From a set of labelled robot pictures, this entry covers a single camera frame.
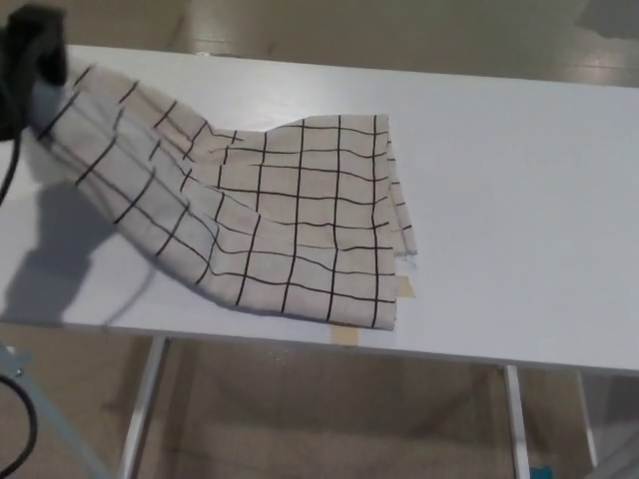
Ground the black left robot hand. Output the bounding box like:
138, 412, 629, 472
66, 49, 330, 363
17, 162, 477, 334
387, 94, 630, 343
0, 3, 69, 142

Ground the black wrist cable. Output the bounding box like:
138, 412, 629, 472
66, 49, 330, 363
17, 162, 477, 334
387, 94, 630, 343
0, 130, 40, 473

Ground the beige masking tape strip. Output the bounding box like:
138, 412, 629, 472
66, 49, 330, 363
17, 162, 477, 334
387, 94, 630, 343
328, 325, 361, 346

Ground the grey metal stand frame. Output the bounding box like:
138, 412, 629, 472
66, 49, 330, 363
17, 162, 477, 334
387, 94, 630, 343
0, 343, 109, 479

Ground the white metal table leg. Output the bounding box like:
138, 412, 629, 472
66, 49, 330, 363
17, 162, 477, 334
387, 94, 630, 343
573, 373, 601, 468
502, 364, 531, 479
119, 336, 169, 479

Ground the white towel with black grid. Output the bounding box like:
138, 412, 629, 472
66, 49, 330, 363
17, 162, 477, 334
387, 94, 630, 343
36, 63, 420, 333

